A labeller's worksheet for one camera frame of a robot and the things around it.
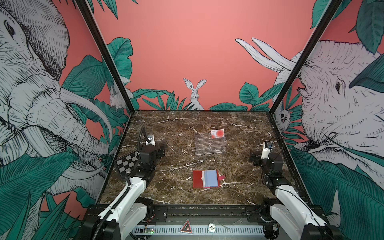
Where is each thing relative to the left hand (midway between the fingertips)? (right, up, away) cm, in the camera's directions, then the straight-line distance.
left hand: (152, 141), depth 83 cm
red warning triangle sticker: (+21, -40, -13) cm, 46 cm away
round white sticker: (+32, -40, -13) cm, 53 cm away
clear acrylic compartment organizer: (+31, -4, +18) cm, 36 cm away
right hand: (+61, -4, +2) cm, 61 cm away
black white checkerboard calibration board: (-16, -14, +4) cm, 22 cm away
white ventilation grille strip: (+26, -41, -13) cm, 51 cm away
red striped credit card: (+39, +4, +13) cm, 41 cm away
